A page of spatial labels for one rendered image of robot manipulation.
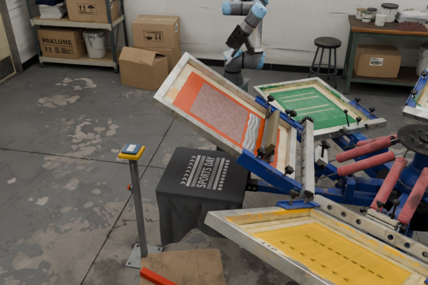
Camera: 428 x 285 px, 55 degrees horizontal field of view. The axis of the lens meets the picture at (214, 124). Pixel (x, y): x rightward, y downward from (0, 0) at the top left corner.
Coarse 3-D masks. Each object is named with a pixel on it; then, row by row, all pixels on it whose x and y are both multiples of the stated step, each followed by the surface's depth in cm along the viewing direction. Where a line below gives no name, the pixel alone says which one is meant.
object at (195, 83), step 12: (192, 72) 231; (192, 84) 221; (204, 84) 228; (204, 96) 219; (216, 96) 226; (228, 96) 233; (228, 108) 224; (240, 108) 231; (240, 120) 221; (264, 120) 236; (276, 144) 224
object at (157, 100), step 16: (176, 64) 220; (192, 64) 235; (224, 80) 237; (160, 96) 190; (240, 96) 239; (176, 112) 188; (192, 128) 191; (208, 128) 193; (288, 128) 244; (224, 144) 192; (288, 144) 228; (288, 160) 214
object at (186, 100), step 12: (180, 96) 206; (192, 96) 212; (180, 108) 199; (192, 108) 204; (204, 108) 210; (216, 108) 217; (204, 120) 202; (216, 120) 208; (228, 120) 215; (228, 132) 206; (240, 132) 213; (240, 144) 205; (276, 156) 215
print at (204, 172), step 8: (192, 160) 249; (200, 160) 249; (208, 160) 249; (216, 160) 249; (224, 160) 249; (192, 168) 242; (200, 168) 242; (208, 168) 242; (216, 168) 242; (224, 168) 242; (184, 176) 235; (192, 176) 235; (200, 176) 235; (208, 176) 235; (216, 176) 235; (224, 176) 235; (184, 184) 229; (192, 184) 229; (200, 184) 229; (208, 184) 229; (216, 184) 229
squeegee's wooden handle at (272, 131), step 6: (276, 114) 226; (270, 120) 226; (276, 120) 220; (270, 126) 220; (276, 126) 216; (270, 132) 213; (276, 132) 211; (270, 138) 207; (276, 138) 207; (270, 144) 201; (270, 150) 202
